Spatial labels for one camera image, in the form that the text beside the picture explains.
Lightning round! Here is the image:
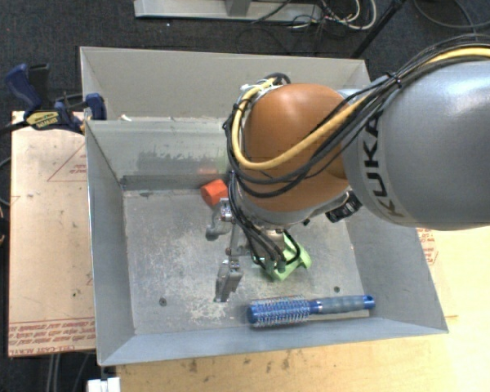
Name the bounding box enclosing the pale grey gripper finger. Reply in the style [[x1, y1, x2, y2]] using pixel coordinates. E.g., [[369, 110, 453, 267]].
[[229, 259, 245, 294], [214, 261, 231, 304]]

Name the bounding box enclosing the orange block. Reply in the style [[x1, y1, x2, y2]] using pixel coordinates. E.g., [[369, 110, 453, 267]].
[[199, 178, 229, 207]]

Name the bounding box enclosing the blue round hairbrush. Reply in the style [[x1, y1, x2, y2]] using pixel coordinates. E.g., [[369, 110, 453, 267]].
[[246, 294, 376, 329]]

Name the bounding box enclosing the grey metal bin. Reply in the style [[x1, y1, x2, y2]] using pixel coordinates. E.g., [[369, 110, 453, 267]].
[[79, 46, 450, 368]]

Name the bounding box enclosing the pale green plastic piece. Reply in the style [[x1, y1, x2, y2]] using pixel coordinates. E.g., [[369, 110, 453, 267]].
[[261, 232, 313, 283]]

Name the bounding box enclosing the brown cardboard board, red print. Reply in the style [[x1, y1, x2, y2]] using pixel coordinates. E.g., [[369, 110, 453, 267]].
[[7, 110, 459, 359]]

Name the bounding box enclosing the black cylinder on white bracket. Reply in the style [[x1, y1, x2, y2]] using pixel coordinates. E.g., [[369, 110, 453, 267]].
[[324, 191, 363, 225]]

